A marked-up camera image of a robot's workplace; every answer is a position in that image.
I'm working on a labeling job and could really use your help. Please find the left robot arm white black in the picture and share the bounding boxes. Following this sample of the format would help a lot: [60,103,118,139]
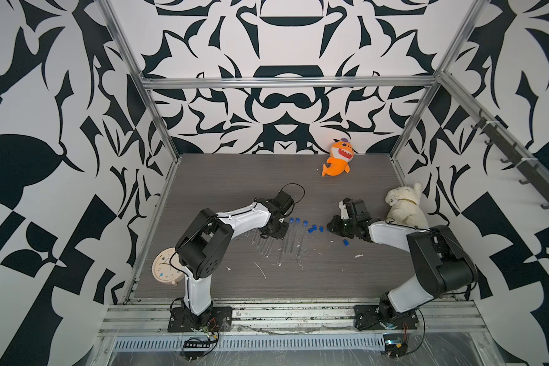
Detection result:
[175,190,295,327]

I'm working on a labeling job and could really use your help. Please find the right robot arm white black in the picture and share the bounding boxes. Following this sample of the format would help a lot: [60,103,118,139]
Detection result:
[326,198,477,329]

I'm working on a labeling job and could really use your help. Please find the white dog plush toy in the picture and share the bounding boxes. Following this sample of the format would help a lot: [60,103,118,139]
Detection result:
[385,182,429,229]

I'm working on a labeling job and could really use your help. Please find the orange shark plush toy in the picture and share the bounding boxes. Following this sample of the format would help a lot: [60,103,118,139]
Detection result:
[322,138,355,177]

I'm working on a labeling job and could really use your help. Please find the beige round toy clock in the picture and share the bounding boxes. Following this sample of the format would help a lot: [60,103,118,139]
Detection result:
[152,248,185,286]

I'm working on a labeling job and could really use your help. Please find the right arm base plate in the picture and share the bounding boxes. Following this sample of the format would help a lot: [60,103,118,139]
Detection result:
[354,300,419,331]

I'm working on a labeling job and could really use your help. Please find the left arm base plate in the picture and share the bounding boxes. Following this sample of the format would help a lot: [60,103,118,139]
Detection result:
[167,306,233,332]

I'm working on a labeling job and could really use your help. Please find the black wall hook rail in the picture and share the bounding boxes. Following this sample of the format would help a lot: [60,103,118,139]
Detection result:
[472,108,549,210]

